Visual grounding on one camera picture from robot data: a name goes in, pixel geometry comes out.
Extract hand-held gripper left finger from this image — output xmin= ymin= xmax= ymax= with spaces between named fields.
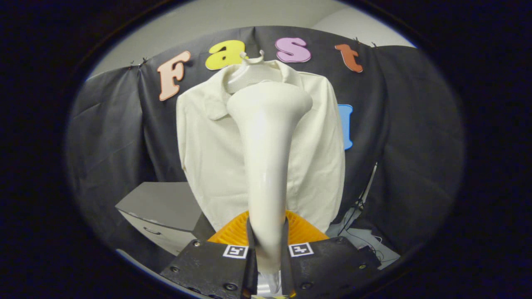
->
xmin=160 ymin=211 xmax=258 ymax=299

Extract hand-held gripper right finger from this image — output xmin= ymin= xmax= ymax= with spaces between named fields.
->
xmin=281 ymin=210 xmax=381 ymax=298

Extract cream button shirt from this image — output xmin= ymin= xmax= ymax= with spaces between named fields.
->
xmin=176 ymin=59 xmax=346 ymax=233

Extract white garment steamer head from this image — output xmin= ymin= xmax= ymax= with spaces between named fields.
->
xmin=227 ymin=81 xmax=313 ymax=274

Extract black box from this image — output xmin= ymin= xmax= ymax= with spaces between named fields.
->
xmin=358 ymin=245 xmax=382 ymax=267

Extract grey cabinet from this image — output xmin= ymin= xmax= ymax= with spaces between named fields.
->
xmin=115 ymin=181 xmax=217 ymax=256

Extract white plastic hanger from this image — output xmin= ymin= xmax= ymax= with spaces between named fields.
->
xmin=227 ymin=50 xmax=283 ymax=94

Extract black cables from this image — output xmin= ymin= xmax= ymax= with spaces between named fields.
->
xmin=337 ymin=162 xmax=379 ymax=250

